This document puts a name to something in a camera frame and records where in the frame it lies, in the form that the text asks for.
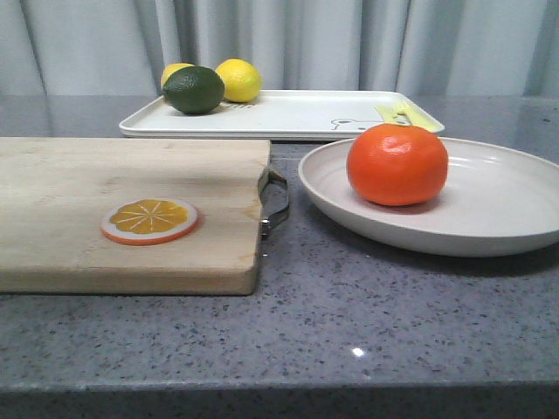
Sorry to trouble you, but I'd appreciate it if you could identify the beige round plate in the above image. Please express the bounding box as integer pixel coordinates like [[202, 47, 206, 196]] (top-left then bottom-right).
[[298, 138, 558, 258]]

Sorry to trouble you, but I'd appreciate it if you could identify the yellow lemon right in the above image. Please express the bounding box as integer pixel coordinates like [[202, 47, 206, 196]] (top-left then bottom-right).
[[216, 58, 262, 103]]

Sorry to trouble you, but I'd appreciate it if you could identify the green lime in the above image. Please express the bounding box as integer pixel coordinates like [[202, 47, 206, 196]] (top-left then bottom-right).
[[162, 65, 225, 114]]

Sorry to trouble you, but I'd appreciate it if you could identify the orange slice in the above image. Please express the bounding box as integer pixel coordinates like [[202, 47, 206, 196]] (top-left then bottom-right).
[[100, 198, 200, 245]]

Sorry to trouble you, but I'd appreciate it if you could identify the yellow-green plastic fork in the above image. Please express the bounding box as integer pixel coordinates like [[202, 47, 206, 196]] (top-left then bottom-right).
[[393, 100, 438, 133]]

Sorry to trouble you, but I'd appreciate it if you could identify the white rectangular tray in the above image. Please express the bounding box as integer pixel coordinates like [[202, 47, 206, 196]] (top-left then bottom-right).
[[119, 90, 445, 141]]

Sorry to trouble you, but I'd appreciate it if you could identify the yellow lemon left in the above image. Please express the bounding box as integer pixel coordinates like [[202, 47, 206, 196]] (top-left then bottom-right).
[[160, 63, 194, 91]]

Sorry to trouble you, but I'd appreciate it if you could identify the grey curtain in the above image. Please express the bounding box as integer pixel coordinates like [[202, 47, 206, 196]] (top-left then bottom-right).
[[1, 1, 558, 97]]

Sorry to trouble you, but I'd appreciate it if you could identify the yellow-green plastic knife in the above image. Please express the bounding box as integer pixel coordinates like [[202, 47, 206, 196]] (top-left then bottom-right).
[[375, 105, 408, 126]]

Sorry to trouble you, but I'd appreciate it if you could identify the yellow lemon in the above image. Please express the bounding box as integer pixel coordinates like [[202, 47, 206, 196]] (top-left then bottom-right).
[[216, 58, 262, 103], [160, 63, 194, 91]]

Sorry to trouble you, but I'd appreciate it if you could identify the metal cutting board handle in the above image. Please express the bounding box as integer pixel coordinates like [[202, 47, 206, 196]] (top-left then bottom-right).
[[259, 169, 290, 240]]

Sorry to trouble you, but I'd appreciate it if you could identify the wooden cutting board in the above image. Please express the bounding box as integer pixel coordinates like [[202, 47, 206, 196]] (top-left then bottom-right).
[[1, 138, 271, 295]]

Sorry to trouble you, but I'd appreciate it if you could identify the orange mandarin fruit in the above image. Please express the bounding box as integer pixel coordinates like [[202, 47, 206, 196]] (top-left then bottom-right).
[[346, 124, 449, 206]]

